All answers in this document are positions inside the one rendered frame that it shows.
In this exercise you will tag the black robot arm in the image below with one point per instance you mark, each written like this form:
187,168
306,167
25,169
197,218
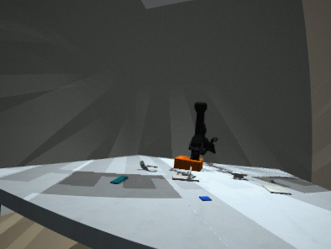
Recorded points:
200,131

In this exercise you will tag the blue flat plate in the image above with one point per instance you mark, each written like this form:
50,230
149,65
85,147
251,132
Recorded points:
205,198

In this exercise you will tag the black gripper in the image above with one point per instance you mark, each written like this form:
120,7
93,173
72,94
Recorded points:
209,146

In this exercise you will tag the teal rectangular bar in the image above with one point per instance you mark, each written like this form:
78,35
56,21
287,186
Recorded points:
118,180

